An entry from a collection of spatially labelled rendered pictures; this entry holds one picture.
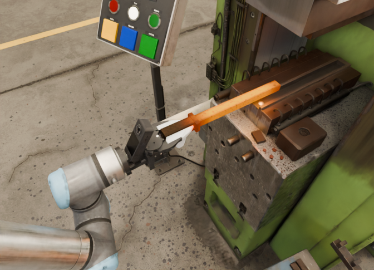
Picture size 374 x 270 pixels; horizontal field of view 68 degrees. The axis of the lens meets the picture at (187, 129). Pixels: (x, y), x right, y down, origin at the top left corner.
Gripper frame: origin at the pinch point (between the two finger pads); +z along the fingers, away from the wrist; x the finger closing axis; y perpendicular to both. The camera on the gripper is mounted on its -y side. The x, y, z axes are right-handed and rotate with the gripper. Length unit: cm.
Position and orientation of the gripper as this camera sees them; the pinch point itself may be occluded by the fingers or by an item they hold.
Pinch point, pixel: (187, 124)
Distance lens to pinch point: 75.3
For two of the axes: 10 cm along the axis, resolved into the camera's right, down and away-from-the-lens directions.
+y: 0.1, 6.3, 7.8
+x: 5.1, 6.6, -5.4
